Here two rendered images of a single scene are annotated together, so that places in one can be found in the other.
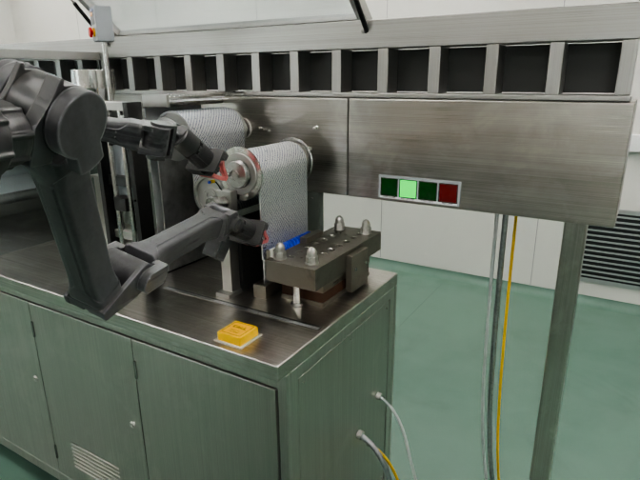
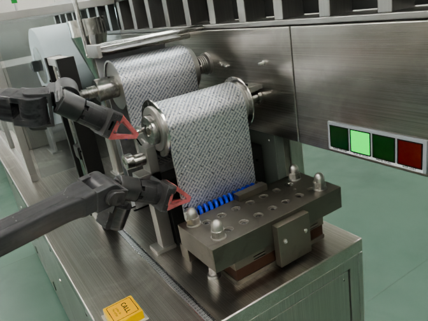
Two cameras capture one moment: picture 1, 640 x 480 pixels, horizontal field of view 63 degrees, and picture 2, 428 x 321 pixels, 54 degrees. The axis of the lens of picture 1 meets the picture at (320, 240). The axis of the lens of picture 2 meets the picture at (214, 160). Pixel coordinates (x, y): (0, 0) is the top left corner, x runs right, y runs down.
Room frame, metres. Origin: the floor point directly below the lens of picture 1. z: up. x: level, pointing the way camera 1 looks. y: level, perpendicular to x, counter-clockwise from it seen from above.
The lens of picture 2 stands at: (0.59, -0.40, 1.53)
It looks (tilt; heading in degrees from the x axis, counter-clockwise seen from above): 21 degrees down; 29
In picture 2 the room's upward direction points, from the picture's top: 9 degrees counter-clockwise
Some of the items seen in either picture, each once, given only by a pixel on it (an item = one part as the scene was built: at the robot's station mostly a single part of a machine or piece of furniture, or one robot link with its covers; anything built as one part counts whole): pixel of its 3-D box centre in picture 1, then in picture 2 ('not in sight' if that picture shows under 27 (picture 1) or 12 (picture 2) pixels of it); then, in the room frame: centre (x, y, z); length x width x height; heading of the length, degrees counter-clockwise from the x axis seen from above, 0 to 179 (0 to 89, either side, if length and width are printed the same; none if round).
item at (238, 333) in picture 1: (237, 333); (123, 313); (1.14, 0.20, 0.91); 0.07 x 0.07 x 0.02; 59
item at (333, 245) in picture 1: (328, 253); (262, 215); (1.47, -0.02, 1.00); 0.40 x 0.16 x 0.06; 149
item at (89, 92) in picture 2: not in sight; (85, 93); (1.48, 0.47, 1.33); 0.06 x 0.03 x 0.03; 149
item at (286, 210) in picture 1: (285, 218); (217, 172); (1.49, 0.10, 1.10); 0.23 x 0.01 x 0.18; 149
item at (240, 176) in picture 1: (237, 174); (151, 130); (1.41, 0.22, 1.25); 0.07 x 0.02 x 0.07; 59
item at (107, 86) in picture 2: not in sight; (106, 88); (1.53, 0.44, 1.33); 0.06 x 0.06 x 0.06; 59
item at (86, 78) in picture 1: (93, 78); (86, 27); (1.89, 0.78, 1.50); 0.14 x 0.14 x 0.06
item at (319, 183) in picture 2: (366, 226); (319, 180); (1.58, -0.14, 1.05); 0.04 x 0.04 x 0.04
